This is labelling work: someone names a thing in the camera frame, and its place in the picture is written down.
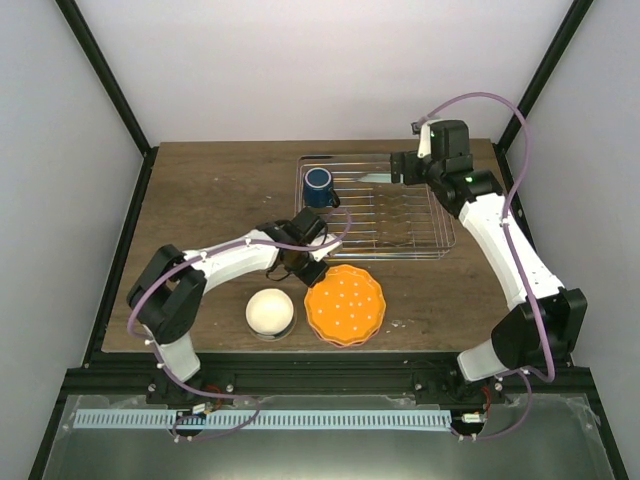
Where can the white upturned bowl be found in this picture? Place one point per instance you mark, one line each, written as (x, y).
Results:
(269, 310)

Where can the blue enamel mug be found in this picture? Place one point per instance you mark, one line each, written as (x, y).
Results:
(318, 189)

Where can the orange scalloped plate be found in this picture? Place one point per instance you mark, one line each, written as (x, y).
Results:
(348, 304)

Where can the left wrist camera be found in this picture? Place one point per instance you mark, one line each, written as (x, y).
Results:
(325, 247)

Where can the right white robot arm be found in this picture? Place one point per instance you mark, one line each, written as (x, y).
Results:
(544, 317)

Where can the wire dish rack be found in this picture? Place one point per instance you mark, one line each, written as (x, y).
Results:
(389, 221)

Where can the light blue slotted strip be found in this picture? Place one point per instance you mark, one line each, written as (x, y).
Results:
(404, 420)

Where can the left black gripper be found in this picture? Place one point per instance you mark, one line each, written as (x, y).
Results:
(315, 276)

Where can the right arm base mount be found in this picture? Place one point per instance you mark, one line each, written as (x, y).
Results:
(448, 387)

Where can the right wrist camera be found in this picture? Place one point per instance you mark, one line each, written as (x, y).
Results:
(422, 128)

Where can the teal flower plate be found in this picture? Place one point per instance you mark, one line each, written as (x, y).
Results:
(376, 177)

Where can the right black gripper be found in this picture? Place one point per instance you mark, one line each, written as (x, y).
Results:
(409, 176)

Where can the pink dotted scalloped plate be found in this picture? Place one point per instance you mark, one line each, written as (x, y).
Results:
(343, 344)

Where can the black aluminium frame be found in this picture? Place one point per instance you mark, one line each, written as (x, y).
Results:
(100, 374)

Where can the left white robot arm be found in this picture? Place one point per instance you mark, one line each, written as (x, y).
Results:
(166, 297)

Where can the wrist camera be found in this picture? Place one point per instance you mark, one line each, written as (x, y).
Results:
(422, 128)
(325, 247)

